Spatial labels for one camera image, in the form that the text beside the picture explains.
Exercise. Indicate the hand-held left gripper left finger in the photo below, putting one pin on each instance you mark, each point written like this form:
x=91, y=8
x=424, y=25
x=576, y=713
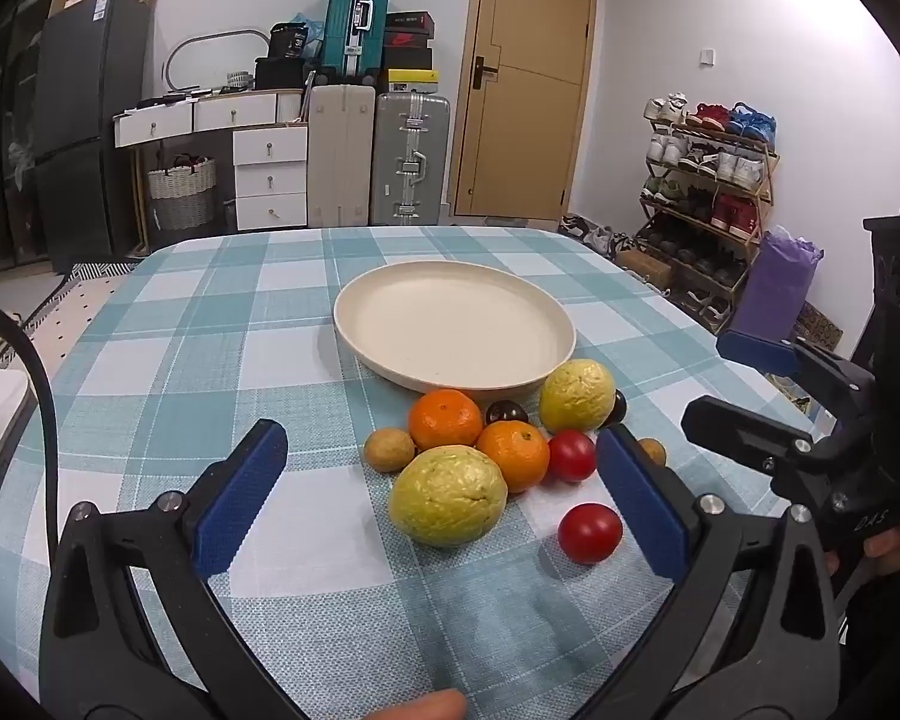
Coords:
x=236, y=499

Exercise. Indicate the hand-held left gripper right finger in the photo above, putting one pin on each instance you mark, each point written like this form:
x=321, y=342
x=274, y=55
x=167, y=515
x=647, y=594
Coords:
x=641, y=502

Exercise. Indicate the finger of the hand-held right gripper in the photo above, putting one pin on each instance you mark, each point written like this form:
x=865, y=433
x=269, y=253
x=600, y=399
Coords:
x=742, y=427
x=754, y=351

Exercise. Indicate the yellow-green guava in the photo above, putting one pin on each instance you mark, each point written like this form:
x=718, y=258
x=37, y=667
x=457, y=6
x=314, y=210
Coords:
x=446, y=495
x=576, y=394

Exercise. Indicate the orange mandarin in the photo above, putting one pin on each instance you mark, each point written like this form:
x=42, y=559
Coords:
x=444, y=420
x=516, y=454

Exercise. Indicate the brown longan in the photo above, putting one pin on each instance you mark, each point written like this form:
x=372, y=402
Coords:
x=388, y=450
x=654, y=451

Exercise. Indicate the dark purple plum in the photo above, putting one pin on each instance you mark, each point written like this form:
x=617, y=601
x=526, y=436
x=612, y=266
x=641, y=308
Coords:
x=619, y=406
x=506, y=412

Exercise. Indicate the cream round plate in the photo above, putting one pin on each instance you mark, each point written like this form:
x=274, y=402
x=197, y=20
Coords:
x=450, y=322

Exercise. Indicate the person's right forearm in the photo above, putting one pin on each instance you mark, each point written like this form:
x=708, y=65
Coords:
x=892, y=652

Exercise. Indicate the person's right hand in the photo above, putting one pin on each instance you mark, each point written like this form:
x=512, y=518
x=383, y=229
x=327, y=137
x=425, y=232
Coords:
x=896, y=551

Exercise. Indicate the person's left hand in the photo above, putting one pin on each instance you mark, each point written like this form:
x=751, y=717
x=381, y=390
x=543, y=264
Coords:
x=427, y=706

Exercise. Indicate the red tomato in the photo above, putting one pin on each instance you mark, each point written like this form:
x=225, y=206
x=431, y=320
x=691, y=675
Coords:
x=571, y=456
x=589, y=532

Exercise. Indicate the purple gift bag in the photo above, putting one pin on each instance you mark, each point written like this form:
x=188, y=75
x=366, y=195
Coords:
x=776, y=292

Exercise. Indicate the patterned brown box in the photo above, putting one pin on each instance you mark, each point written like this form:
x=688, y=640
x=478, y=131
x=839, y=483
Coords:
x=819, y=326

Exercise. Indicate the brown cardboard box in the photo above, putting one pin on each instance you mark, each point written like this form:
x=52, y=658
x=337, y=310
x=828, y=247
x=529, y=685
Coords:
x=645, y=268

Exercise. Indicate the teal checked tablecloth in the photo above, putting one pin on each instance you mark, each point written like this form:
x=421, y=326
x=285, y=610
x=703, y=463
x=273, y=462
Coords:
x=195, y=360

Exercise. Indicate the wooden shoe rack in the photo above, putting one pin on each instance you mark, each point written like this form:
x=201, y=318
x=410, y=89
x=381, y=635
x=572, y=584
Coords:
x=766, y=187

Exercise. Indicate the rows of racked shoes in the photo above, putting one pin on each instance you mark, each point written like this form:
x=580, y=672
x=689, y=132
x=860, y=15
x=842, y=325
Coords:
x=731, y=165

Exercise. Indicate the scattered loose shoes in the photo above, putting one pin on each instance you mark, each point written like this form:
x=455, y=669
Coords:
x=596, y=236

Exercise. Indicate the black white striped rug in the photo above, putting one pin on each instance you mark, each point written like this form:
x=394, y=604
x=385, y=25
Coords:
x=82, y=292

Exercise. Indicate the woven laundry basket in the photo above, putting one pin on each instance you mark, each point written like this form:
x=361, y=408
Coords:
x=181, y=195

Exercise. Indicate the white drawer dresser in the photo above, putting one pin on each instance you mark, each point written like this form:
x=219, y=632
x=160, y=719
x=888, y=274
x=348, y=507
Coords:
x=270, y=180

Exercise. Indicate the wooden door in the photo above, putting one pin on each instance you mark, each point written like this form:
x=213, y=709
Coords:
x=532, y=90

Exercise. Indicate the beige suitcase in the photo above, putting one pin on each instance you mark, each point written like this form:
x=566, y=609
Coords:
x=339, y=157

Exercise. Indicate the silver suitcase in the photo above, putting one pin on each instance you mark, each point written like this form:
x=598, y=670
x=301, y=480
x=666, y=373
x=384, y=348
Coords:
x=409, y=165

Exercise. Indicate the dark grey refrigerator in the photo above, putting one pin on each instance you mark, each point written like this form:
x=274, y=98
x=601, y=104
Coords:
x=82, y=127

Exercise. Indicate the dark glass cabinet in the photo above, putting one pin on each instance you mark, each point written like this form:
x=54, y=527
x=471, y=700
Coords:
x=7, y=150

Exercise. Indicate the striped white cup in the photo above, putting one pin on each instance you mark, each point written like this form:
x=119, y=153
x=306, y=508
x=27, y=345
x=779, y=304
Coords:
x=238, y=79

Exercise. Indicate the black storage case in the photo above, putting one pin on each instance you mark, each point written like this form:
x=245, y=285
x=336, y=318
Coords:
x=285, y=73

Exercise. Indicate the yellow black shoe box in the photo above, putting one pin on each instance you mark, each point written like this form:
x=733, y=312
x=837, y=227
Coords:
x=412, y=81

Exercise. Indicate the oval metal hoop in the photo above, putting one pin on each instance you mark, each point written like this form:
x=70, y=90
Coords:
x=176, y=56

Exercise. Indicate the plain black shoe box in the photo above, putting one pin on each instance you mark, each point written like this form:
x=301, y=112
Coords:
x=409, y=60

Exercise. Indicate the black red shoe box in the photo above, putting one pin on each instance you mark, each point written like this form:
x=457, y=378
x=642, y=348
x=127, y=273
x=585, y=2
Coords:
x=409, y=30

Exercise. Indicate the blue plastic bag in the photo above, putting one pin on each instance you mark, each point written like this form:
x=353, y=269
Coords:
x=315, y=28

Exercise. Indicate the teal suitcase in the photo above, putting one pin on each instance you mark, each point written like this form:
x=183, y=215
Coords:
x=356, y=22

